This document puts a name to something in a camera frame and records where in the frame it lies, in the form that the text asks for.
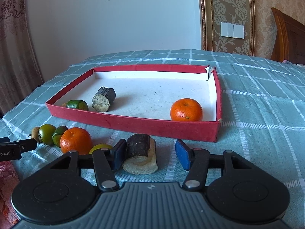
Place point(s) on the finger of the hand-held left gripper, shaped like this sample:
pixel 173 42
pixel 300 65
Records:
pixel 29 145

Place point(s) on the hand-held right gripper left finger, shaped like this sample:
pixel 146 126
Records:
pixel 119 153

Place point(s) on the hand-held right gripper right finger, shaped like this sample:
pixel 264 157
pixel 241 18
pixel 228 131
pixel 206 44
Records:
pixel 183 153

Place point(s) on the dark sugarcane piece shaved side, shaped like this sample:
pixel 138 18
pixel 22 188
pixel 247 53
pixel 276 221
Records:
pixel 137 148

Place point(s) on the small orange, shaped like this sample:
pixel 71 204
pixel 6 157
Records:
pixel 186 111

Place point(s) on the small brown round fruit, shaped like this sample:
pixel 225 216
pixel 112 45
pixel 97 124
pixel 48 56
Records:
pixel 64 105

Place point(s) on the cut green fruit piece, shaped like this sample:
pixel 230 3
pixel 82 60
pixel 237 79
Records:
pixel 59 133
pixel 76 105

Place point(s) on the short dark sugarcane piece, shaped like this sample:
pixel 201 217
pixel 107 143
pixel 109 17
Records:
pixel 107 93

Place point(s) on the red cardboard box tray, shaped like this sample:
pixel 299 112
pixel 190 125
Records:
pixel 152 93

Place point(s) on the small brown pear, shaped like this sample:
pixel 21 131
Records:
pixel 35 132

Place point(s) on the small green round fruit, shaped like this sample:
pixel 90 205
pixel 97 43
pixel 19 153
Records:
pixel 100 147

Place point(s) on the green tomato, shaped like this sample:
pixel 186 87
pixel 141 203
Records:
pixel 47 132

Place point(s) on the pink printed towel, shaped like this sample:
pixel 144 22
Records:
pixel 7 190

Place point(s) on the large orange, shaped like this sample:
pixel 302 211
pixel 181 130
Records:
pixel 76 139

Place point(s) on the patterned beige curtain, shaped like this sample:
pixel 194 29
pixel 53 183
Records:
pixel 14 52

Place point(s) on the pink cloth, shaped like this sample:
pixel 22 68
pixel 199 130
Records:
pixel 286 61

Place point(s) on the wooden headboard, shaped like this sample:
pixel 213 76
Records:
pixel 290 40

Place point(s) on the white wall light switch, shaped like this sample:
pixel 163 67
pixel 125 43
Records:
pixel 232 30

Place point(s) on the gold framed ornate wall panel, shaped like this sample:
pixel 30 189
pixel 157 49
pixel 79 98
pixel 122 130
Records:
pixel 228 4

